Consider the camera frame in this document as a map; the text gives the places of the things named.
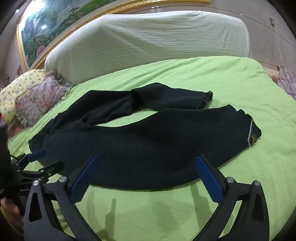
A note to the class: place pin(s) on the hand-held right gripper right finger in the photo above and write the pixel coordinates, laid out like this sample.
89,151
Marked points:
209,180

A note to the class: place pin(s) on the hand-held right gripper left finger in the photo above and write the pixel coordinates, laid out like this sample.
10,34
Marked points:
82,179

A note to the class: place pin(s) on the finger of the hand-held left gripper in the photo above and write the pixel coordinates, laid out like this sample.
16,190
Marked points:
38,154
52,167

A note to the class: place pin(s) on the black pants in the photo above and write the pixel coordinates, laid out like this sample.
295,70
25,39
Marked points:
150,143

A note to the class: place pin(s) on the person's left hand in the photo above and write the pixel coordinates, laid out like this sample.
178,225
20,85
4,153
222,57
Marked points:
8,205

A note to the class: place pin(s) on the pink floral pillow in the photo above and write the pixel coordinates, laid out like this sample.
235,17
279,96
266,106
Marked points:
39,99

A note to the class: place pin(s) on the yellow floral pillow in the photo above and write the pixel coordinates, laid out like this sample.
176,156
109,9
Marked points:
13,92

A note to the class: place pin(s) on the green bed sheet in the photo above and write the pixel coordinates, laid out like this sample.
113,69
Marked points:
231,81

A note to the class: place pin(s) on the plaid cloth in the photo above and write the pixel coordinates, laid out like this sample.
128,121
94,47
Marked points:
288,78

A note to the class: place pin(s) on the gold framed landscape painting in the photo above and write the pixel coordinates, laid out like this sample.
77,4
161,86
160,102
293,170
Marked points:
46,25

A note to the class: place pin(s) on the striped white headboard cover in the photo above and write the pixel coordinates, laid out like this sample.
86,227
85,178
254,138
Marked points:
150,39

